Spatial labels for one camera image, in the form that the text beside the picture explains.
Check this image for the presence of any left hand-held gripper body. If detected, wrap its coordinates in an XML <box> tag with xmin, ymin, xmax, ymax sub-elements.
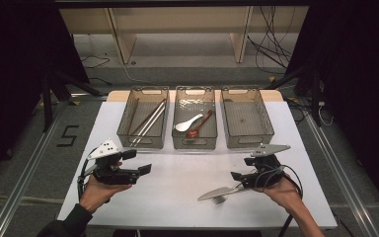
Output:
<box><xmin>87</xmin><ymin>138</ymin><xmax>139</xmax><ymax>186</ymax></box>

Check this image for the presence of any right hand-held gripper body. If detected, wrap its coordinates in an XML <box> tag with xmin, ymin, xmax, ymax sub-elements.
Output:
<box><xmin>241</xmin><ymin>143</ymin><xmax>292</xmax><ymax>190</ymax></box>

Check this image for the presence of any clear grey plastic bin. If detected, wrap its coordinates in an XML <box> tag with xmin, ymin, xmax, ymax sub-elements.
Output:
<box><xmin>171</xmin><ymin>85</ymin><xmax>219</xmax><ymax>151</ymax></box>
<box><xmin>116</xmin><ymin>86</ymin><xmax>171</xmax><ymax>150</ymax></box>
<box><xmin>220</xmin><ymin>86</ymin><xmax>275</xmax><ymax>150</ymax></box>

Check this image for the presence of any metal table knife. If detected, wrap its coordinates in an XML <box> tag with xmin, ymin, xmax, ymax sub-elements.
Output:
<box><xmin>196</xmin><ymin>186</ymin><xmax>245</xmax><ymax>202</ymax></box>

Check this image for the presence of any white chopstick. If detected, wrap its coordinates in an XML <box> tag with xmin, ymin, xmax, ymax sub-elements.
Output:
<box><xmin>129</xmin><ymin>103</ymin><xmax>165</xmax><ymax>147</ymax></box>
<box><xmin>132</xmin><ymin>105</ymin><xmax>167</xmax><ymax>148</ymax></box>

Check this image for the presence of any brown wooden chopstick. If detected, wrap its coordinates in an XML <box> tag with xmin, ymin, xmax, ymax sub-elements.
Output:
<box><xmin>140</xmin><ymin>98</ymin><xmax>167</xmax><ymax>134</ymax></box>

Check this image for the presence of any white ceramic spoon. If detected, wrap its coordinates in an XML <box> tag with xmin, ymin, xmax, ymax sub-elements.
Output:
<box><xmin>175</xmin><ymin>113</ymin><xmax>204</xmax><ymax>133</ymax></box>

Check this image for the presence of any brown wooden spoon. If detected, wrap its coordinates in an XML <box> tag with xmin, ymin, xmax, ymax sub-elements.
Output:
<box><xmin>186</xmin><ymin>109</ymin><xmax>214</xmax><ymax>139</ymax></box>

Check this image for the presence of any person's left hand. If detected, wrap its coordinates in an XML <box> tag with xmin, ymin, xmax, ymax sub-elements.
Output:
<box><xmin>79</xmin><ymin>174</ymin><xmax>133</xmax><ymax>215</ymax></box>

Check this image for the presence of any person's right hand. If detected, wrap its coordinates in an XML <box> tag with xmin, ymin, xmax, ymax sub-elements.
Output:
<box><xmin>260</xmin><ymin>177</ymin><xmax>302</xmax><ymax>213</ymax></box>

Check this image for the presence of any black metal stand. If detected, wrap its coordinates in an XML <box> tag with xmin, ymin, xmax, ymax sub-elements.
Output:
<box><xmin>265</xmin><ymin>65</ymin><xmax>324</xmax><ymax>127</ymax></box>
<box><xmin>40</xmin><ymin>70</ymin><xmax>103</xmax><ymax>132</ymax></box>

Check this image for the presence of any black curtain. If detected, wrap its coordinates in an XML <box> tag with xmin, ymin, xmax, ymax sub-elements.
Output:
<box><xmin>285</xmin><ymin>0</ymin><xmax>379</xmax><ymax>211</ymax></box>
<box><xmin>0</xmin><ymin>0</ymin><xmax>90</xmax><ymax>186</ymax></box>

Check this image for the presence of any beige wooden shelf unit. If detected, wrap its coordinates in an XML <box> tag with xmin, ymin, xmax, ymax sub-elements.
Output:
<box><xmin>58</xmin><ymin>6</ymin><xmax>310</xmax><ymax>65</ymax></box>

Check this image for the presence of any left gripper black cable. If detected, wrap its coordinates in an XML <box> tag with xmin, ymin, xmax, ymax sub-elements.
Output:
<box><xmin>77</xmin><ymin>157</ymin><xmax>98</xmax><ymax>201</ymax></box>

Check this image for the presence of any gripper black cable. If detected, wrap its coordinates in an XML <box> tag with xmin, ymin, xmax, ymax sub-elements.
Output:
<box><xmin>255</xmin><ymin>164</ymin><xmax>305</xmax><ymax>237</ymax></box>
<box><xmin>77</xmin><ymin>157</ymin><xmax>98</xmax><ymax>201</ymax></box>

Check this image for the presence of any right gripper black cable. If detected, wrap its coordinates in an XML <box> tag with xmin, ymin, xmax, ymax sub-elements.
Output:
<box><xmin>255</xmin><ymin>164</ymin><xmax>305</xmax><ymax>237</ymax></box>

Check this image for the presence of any aluminium floor rail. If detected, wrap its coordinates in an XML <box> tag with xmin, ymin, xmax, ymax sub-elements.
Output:
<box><xmin>304</xmin><ymin>113</ymin><xmax>379</xmax><ymax>237</ymax></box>
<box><xmin>0</xmin><ymin>102</ymin><xmax>70</xmax><ymax>237</ymax></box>

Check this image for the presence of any white floor cable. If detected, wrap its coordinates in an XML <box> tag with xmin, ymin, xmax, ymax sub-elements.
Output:
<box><xmin>117</xmin><ymin>62</ymin><xmax>152</xmax><ymax>85</ymax></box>

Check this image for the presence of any white cable with plug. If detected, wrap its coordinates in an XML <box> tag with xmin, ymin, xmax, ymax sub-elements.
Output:
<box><xmin>317</xmin><ymin>100</ymin><xmax>335</xmax><ymax>127</ymax></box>

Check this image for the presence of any thin black floor cable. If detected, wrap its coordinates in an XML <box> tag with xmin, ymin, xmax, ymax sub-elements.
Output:
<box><xmin>80</xmin><ymin>53</ymin><xmax>112</xmax><ymax>69</ymax></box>

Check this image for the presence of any bundle of black floor cables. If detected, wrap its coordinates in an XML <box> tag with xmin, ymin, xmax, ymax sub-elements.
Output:
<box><xmin>246</xmin><ymin>6</ymin><xmax>294</xmax><ymax>75</ymax></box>

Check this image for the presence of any black frame bar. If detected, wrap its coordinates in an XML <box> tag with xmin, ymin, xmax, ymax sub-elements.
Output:
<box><xmin>53</xmin><ymin>0</ymin><xmax>310</xmax><ymax>9</ymax></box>

